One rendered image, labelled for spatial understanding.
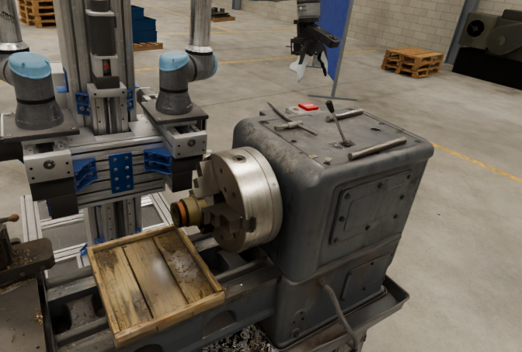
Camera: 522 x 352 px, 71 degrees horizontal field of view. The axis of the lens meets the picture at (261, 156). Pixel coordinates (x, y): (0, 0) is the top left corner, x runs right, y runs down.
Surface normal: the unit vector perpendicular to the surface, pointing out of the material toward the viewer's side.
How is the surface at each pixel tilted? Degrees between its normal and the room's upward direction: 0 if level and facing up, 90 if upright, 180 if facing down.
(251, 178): 35
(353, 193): 90
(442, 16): 90
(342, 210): 90
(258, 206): 64
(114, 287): 0
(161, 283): 0
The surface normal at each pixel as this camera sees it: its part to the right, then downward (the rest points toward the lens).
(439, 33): -0.76, 0.22
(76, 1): 0.52, 0.44
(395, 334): 0.11, -0.89
